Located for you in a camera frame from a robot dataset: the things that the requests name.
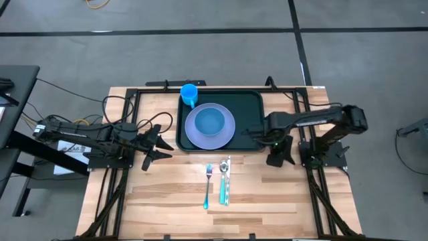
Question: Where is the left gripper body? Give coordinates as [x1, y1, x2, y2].
[132, 123, 162, 172]

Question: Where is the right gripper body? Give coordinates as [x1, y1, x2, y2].
[265, 132, 296, 168]

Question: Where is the lavender plate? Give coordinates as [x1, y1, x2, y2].
[184, 102, 237, 151]

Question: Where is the blue bowl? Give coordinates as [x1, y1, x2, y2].
[194, 106, 226, 137]

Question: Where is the blue cup with handle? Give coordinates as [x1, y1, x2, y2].
[180, 83, 199, 110]

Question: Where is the fork with teal handle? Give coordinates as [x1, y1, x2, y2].
[203, 163, 213, 210]

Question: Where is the knife with patterned teal handle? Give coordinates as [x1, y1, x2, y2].
[223, 155, 232, 207]

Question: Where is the spoon with teal handle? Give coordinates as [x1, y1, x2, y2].
[219, 159, 229, 205]

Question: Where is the dark green serving tray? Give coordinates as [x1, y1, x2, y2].
[175, 89, 268, 153]

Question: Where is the black power strip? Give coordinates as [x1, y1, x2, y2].
[145, 80, 207, 87]

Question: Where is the white paper label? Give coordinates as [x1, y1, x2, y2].
[53, 140, 93, 175]

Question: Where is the black desk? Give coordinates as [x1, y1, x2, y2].
[0, 65, 91, 217]

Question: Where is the grey metal stand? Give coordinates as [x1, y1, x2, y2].
[397, 115, 428, 138]

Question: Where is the black device on desk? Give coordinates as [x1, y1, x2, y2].
[0, 77, 20, 107]

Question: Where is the black aluminium table frame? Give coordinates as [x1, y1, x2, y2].
[75, 86, 362, 241]

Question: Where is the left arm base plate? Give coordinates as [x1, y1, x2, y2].
[82, 151, 134, 170]

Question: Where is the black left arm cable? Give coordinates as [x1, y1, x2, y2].
[101, 95, 175, 135]

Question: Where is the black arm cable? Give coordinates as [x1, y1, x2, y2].
[283, 90, 342, 108]
[101, 95, 175, 135]

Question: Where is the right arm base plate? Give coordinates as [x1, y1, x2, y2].
[299, 140, 348, 168]

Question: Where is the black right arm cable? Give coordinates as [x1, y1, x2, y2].
[283, 90, 342, 108]

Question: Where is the yellow cable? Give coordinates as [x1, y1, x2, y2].
[85, 0, 111, 10]

